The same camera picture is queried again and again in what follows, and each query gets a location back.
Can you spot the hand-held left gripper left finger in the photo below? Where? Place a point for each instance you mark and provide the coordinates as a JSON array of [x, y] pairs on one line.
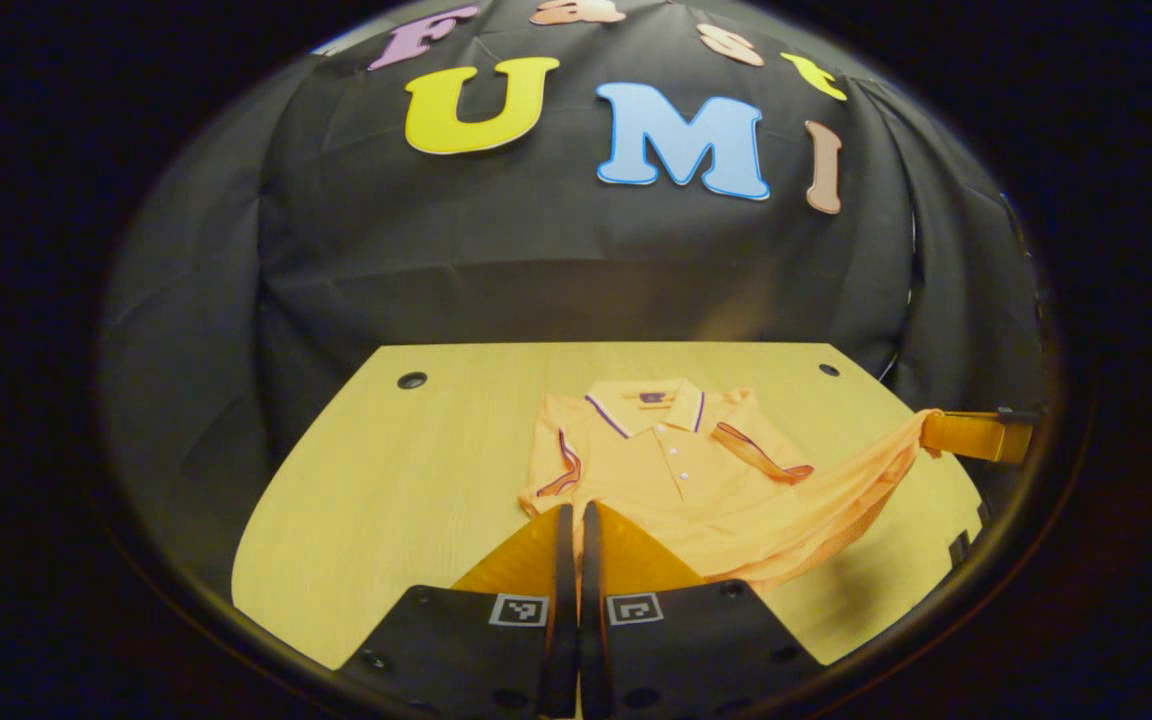
[[564, 600]]

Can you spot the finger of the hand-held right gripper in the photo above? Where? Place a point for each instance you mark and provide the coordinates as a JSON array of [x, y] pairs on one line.
[[976, 435]]

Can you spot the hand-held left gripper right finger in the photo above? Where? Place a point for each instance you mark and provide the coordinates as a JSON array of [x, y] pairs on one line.
[[590, 610]]

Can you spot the orange polo T-shirt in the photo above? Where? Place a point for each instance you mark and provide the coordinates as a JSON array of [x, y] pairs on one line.
[[656, 470]]

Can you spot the black backdrop cloth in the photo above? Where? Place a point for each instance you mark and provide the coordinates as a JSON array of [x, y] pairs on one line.
[[536, 260]]

